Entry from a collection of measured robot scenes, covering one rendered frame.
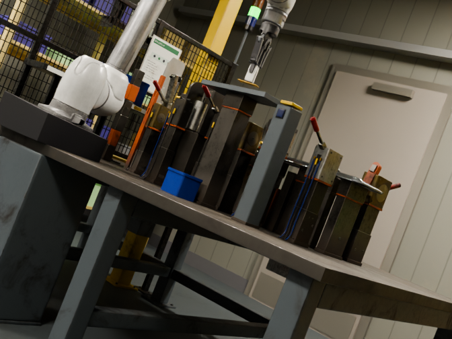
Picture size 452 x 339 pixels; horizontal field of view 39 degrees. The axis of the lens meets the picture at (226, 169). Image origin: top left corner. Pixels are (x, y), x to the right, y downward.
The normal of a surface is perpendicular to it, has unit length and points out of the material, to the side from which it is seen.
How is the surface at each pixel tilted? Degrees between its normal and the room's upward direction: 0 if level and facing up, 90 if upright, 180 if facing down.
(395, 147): 90
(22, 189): 90
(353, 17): 90
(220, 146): 90
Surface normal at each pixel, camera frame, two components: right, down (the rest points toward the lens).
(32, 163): -0.56, -0.25
